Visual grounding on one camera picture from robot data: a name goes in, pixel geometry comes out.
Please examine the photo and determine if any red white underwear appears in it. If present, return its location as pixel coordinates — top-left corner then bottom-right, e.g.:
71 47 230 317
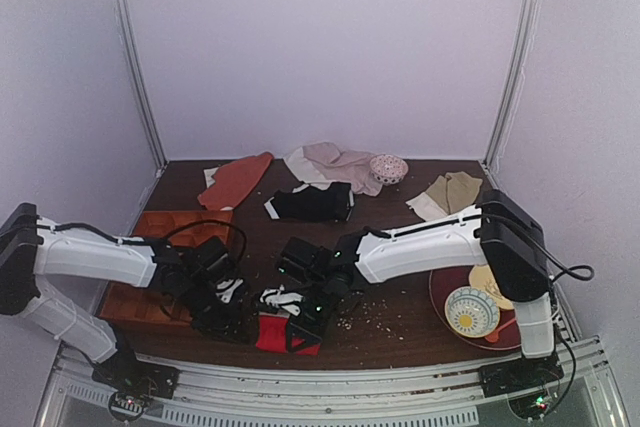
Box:
255 312 320 356

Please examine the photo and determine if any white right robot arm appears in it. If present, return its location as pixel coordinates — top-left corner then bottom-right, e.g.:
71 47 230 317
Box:
256 190 595 359

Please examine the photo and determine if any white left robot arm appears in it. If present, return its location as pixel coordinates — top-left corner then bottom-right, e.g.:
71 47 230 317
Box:
1 203 246 368

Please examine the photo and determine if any black white underwear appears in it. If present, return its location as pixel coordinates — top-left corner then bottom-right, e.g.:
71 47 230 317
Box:
264 182 355 222

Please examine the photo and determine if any rust orange underwear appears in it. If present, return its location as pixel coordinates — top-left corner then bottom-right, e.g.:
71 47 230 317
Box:
197 152 274 211

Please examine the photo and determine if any mauve white underwear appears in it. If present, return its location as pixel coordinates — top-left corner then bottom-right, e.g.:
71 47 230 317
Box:
283 142 382 197

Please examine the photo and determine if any beige white underwear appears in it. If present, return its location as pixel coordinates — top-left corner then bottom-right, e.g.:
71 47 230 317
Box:
406 172 483 221

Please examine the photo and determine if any wooden compartment tray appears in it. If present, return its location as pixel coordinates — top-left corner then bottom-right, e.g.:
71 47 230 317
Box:
98 210 235 337

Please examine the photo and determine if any round red tray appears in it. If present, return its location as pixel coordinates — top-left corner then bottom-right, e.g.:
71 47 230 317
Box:
429 265 521 351

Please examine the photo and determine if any red dotted white bowl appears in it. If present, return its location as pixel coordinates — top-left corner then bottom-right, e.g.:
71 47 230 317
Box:
369 154 409 185

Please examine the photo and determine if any left circuit board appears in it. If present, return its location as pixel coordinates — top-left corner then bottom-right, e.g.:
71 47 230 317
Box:
107 391 151 423

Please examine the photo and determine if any circuit board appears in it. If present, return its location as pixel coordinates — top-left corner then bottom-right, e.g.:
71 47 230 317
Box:
507 391 559 421
107 391 151 423

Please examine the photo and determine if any blue yellow patterned bowl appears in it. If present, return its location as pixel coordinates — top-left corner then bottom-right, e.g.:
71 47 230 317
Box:
444 286 501 339

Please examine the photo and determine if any yellow square panda plate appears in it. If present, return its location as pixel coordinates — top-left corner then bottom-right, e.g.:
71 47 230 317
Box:
468 265 514 311

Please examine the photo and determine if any orange plastic spoon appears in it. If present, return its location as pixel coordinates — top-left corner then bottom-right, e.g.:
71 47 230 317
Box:
484 318 516 343

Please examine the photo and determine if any right circuit board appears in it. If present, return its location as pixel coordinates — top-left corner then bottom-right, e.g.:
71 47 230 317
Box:
507 391 559 421

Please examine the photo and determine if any front aluminium rail frame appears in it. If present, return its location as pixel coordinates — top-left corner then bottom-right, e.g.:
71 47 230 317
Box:
32 334 631 427

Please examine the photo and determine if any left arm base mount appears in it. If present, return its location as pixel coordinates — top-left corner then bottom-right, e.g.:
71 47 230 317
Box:
90 345 179 399

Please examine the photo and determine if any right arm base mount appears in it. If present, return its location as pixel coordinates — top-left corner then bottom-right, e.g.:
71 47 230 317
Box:
478 353 564 398

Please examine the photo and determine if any left aluminium corner post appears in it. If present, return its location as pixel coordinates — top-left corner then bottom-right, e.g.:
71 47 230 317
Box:
113 0 168 171

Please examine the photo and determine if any aluminium corner post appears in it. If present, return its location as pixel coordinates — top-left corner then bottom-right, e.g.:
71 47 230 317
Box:
484 0 540 174
113 0 168 171

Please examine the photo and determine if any right aluminium corner post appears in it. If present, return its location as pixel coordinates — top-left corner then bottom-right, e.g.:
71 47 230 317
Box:
484 0 540 174

